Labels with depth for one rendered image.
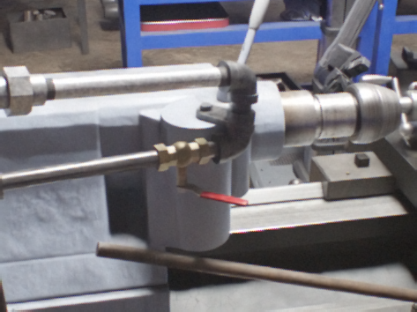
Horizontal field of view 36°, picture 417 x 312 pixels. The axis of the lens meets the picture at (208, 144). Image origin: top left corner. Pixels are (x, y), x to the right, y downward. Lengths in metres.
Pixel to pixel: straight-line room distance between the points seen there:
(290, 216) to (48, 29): 3.61
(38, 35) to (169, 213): 3.88
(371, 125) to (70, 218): 0.43
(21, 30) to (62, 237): 3.82
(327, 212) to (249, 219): 0.14
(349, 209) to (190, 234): 0.47
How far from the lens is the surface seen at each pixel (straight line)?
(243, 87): 0.72
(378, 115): 0.93
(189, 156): 0.72
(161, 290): 0.85
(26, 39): 4.64
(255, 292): 1.18
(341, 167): 1.26
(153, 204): 0.82
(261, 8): 0.83
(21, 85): 0.61
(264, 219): 1.16
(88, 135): 0.81
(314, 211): 1.20
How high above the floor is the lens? 1.48
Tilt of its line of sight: 27 degrees down
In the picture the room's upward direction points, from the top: straight up
